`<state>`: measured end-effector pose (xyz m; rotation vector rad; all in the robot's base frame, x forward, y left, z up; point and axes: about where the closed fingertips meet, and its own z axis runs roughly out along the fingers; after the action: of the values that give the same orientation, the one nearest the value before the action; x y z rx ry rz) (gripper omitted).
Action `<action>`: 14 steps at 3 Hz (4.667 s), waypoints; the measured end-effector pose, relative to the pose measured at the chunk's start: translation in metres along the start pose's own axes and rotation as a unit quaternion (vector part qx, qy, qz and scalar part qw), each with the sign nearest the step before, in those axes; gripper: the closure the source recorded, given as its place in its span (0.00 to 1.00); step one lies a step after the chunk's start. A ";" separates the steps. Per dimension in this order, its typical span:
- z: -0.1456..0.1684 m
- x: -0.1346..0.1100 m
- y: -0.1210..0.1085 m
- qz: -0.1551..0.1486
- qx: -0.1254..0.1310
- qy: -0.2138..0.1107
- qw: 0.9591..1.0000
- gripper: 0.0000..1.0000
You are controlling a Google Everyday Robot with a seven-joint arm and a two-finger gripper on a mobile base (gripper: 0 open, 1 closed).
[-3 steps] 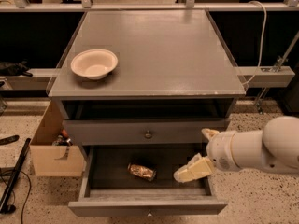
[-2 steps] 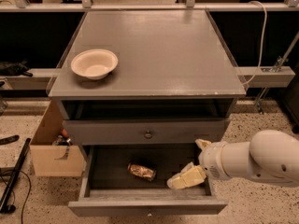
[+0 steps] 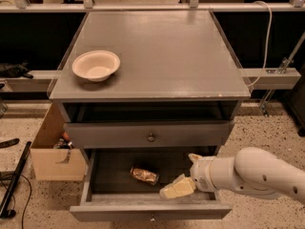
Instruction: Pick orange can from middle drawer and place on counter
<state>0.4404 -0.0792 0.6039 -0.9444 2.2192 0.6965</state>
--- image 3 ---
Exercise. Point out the black object on ledge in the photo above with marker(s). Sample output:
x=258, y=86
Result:
x=9, y=70

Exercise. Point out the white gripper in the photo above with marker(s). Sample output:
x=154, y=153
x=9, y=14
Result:
x=201, y=174

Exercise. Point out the cardboard box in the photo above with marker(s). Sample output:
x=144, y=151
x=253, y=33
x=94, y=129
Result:
x=48, y=162

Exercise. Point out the closed grey top drawer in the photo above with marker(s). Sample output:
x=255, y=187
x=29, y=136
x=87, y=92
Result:
x=142, y=135

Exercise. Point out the black pole on floor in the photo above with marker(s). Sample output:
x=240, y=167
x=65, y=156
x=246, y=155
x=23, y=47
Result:
x=5, y=213

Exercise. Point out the white paper bowl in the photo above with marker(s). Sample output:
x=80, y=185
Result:
x=96, y=66

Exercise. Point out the grey wooden drawer cabinet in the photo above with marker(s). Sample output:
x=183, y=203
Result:
x=174, y=67

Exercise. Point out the items inside cardboard box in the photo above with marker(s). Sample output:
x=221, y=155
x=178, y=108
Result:
x=64, y=142

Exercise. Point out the black tool on floor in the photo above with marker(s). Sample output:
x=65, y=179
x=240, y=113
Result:
x=9, y=143

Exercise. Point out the open grey middle drawer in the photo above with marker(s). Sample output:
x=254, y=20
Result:
x=111, y=194

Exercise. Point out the orange soda can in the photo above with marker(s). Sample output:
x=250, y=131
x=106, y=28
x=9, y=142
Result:
x=144, y=175

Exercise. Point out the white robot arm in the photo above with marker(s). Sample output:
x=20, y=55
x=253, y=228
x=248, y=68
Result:
x=251, y=172

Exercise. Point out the metal rail frame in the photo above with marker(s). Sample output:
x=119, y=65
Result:
x=92, y=5

